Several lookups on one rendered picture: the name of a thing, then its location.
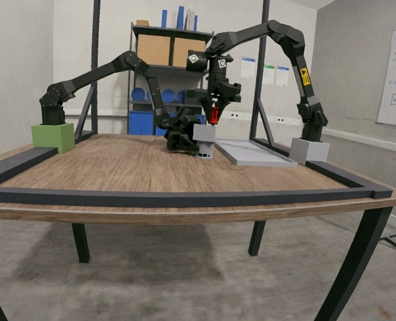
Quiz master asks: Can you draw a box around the white shallow tray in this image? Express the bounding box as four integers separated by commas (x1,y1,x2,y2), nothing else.
214,138,298,167

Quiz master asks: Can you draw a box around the red screwdriver handle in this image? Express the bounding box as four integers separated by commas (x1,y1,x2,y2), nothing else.
208,107,219,126

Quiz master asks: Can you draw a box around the grey cylinder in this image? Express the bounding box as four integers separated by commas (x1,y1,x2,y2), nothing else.
195,140,214,159

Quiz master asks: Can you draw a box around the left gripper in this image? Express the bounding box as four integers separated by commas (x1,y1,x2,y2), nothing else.
187,73,241,122

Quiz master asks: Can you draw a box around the white bracket with holes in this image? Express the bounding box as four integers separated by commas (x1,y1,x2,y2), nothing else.
193,124,217,142

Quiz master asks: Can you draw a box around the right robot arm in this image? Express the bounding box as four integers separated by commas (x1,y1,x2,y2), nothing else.
39,50,201,139

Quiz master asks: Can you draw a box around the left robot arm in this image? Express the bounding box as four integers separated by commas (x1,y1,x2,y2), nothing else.
186,20,328,142

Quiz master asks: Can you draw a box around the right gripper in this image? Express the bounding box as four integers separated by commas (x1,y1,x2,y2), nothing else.
167,128,199,151

